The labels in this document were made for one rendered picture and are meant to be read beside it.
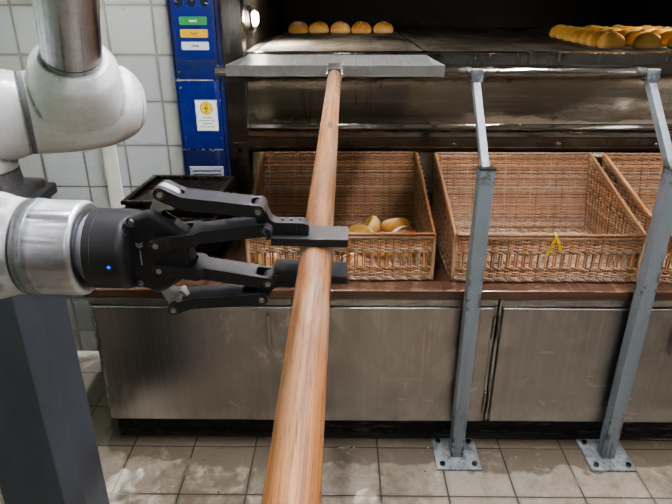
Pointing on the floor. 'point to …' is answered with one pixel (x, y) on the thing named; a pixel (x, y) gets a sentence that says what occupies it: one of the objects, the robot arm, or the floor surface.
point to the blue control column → (196, 69)
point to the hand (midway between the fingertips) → (311, 253)
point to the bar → (594, 455)
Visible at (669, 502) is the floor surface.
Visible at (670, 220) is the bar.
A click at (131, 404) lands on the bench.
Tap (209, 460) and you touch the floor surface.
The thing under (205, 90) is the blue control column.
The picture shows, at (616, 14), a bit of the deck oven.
